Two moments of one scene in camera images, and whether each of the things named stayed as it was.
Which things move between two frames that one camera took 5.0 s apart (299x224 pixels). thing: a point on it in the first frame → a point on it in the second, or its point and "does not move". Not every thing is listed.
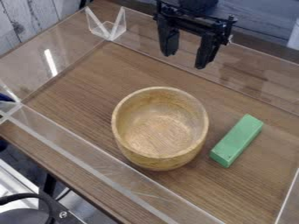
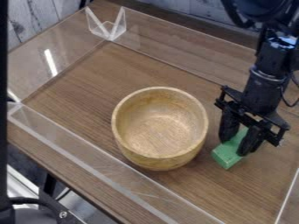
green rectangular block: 236,140 does not move
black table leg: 49,185 does not move
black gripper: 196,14 → 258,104
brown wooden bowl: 159,126 does not move
